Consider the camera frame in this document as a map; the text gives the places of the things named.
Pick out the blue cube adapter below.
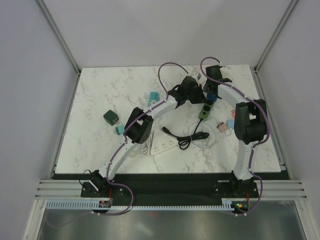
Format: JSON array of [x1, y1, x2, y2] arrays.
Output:
[[206, 93, 218, 103]]

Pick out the green power strip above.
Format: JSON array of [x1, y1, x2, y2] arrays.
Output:
[[198, 100, 214, 121]]

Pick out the pink plug adapter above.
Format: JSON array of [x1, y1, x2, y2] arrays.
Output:
[[231, 109, 236, 119]]

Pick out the teal power strip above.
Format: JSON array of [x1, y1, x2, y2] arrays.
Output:
[[147, 91, 160, 107]]

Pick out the light blue charger plug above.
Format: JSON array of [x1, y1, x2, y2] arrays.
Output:
[[226, 119, 235, 130]]

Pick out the black power cord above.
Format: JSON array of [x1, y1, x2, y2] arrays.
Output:
[[161, 118, 210, 151]]

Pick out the white triangular power strip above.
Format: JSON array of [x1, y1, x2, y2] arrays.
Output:
[[150, 129, 178, 156]]

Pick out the white power cord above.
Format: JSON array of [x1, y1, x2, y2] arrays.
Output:
[[129, 134, 154, 158]]

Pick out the teal small charger plug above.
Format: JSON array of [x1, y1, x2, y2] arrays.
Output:
[[114, 124, 125, 136]]

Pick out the dark green cube adapter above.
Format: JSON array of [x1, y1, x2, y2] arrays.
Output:
[[103, 109, 120, 126]]

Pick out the beige dual usb adapter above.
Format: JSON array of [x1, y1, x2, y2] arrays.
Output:
[[216, 122, 228, 133]]

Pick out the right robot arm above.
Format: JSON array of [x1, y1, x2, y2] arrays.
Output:
[[201, 65, 270, 197]]

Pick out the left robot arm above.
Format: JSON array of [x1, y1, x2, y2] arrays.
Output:
[[81, 76, 212, 198]]

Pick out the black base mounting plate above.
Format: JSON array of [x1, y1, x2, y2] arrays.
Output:
[[53, 171, 270, 207]]

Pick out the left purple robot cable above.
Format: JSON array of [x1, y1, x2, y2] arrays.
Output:
[[106, 61, 188, 186]]

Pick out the slotted cable duct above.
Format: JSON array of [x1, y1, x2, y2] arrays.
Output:
[[45, 199, 236, 211]]

